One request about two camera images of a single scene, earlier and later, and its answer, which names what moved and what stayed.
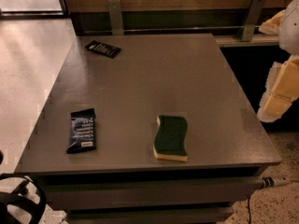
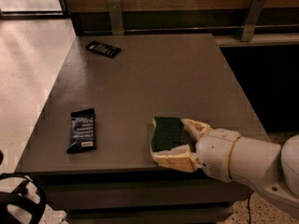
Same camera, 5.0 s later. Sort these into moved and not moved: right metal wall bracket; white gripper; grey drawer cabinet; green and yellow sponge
Moved: white gripper
Not moved: grey drawer cabinet; right metal wall bracket; green and yellow sponge
